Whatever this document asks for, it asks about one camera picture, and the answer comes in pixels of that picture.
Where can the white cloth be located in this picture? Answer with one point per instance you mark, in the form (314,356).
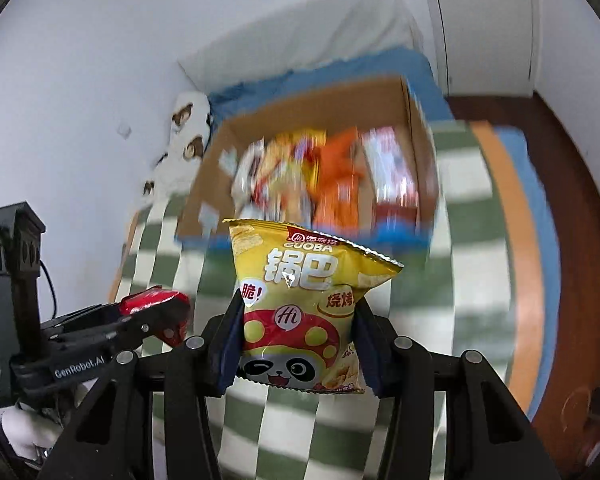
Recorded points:
(27,427)

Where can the yellow red snack packet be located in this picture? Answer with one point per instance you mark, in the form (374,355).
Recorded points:
(285,195)

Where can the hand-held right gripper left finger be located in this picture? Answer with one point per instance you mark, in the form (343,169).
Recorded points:
(230,345)

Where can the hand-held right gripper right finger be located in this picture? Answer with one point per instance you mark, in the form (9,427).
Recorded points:
(367,352)

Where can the large orange snack packet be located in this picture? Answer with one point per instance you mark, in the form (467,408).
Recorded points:
(337,205)

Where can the long white red packet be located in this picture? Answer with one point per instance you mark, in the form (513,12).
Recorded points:
(390,170)

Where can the white headboard cushion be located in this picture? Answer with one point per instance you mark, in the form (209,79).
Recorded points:
(305,35)

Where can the yellow panda snack packet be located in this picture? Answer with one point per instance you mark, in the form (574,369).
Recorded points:
(300,270)

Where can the green white checkered mat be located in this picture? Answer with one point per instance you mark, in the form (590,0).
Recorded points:
(460,240)

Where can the white door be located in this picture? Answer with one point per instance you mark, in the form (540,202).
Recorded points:
(485,25)

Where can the white wall socket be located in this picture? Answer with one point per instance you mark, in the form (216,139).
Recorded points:
(125,130)

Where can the yellow noodle packet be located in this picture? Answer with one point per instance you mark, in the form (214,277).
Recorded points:
(292,152)

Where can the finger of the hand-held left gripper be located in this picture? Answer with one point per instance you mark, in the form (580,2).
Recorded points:
(85,317)
(135,332)

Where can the bear print pillow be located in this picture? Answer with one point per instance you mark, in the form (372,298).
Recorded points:
(185,130)

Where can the small shiny red packet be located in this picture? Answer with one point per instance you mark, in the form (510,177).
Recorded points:
(152,302)

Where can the small white snack packet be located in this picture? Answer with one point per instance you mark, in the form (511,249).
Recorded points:
(245,175)

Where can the small orange snack packet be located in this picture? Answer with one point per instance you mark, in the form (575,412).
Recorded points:
(345,155)

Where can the cardboard box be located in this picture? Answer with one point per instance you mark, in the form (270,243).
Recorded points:
(220,150)

